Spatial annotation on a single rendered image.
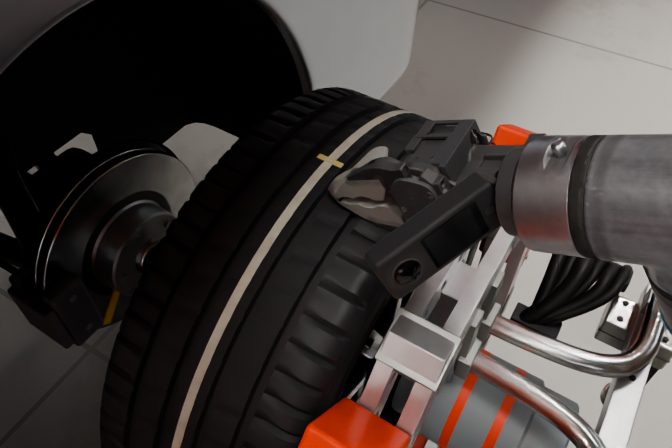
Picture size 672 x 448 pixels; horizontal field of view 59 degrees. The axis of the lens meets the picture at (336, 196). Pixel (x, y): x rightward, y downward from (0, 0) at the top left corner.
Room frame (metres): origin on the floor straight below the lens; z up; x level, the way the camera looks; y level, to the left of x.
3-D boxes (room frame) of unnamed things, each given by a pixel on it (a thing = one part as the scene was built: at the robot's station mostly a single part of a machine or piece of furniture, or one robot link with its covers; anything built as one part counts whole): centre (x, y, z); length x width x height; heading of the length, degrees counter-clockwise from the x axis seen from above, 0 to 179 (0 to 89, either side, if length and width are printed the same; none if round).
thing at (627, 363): (0.39, -0.29, 1.03); 0.19 x 0.18 x 0.11; 58
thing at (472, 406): (0.33, -0.20, 0.85); 0.21 x 0.14 x 0.14; 58
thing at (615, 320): (0.41, -0.40, 0.93); 0.09 x 0.05 x 0.05; 58
